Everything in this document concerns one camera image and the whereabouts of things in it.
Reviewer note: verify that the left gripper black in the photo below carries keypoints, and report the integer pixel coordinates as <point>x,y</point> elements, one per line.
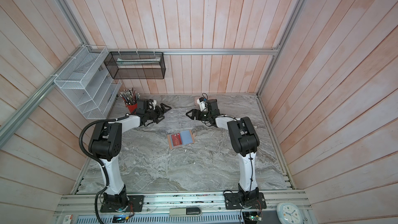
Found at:
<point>160,112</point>

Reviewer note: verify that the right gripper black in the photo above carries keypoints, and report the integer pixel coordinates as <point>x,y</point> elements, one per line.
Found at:
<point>195,111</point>

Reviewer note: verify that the red credit card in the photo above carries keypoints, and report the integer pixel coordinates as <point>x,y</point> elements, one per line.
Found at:
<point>176,140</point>

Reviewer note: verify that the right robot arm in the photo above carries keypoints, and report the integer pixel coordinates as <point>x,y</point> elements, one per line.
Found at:
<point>245,143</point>

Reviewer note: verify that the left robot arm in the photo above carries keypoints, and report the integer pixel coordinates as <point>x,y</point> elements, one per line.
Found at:
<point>101,141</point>

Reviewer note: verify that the clear acrylic organizer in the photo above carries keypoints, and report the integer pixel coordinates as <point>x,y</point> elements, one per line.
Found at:
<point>176,120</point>

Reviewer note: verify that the red pen cup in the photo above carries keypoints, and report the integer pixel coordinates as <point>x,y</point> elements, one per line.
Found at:
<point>131,108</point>

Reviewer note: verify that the grey black handheld device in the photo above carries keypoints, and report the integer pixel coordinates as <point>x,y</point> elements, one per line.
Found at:
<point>185,211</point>

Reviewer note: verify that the white analog clock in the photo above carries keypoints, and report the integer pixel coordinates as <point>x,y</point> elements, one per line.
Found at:
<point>289,213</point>

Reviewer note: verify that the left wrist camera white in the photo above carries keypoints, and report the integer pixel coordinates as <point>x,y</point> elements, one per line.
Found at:
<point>151,104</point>

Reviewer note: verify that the black mesh wall basket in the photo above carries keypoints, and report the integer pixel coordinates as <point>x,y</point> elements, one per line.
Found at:
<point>135,65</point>

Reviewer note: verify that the white wire mesh shelf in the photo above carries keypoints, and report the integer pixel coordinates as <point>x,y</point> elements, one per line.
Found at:
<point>89,86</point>

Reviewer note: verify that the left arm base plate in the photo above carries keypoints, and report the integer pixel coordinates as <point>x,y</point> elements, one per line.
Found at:
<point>122,203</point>

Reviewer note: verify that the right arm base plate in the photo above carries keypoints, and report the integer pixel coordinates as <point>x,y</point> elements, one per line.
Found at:
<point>238,201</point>

